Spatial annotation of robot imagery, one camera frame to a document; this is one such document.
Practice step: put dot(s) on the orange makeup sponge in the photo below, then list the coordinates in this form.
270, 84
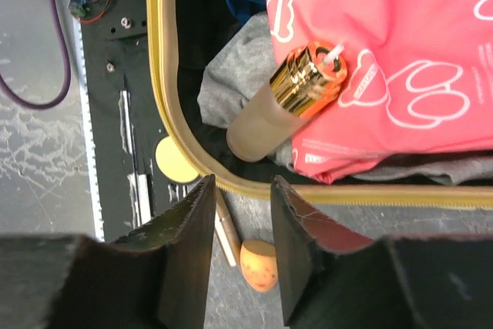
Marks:
258, 264

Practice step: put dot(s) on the rose gold lipstick tube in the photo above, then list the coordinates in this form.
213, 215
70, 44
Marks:
226, 231

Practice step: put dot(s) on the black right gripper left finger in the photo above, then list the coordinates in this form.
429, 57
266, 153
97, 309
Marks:
156, 276

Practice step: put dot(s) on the pink printed garment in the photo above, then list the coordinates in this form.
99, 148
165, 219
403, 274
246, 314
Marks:
419, 79

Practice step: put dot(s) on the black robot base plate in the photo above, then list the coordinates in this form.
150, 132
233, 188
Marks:
140, 173

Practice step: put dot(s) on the grey garment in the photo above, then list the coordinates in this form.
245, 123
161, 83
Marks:
246, 62

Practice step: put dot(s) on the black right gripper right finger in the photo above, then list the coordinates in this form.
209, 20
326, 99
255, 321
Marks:
332, 277

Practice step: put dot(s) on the yellow suitcase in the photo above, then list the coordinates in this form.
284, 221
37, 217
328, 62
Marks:
164, 65

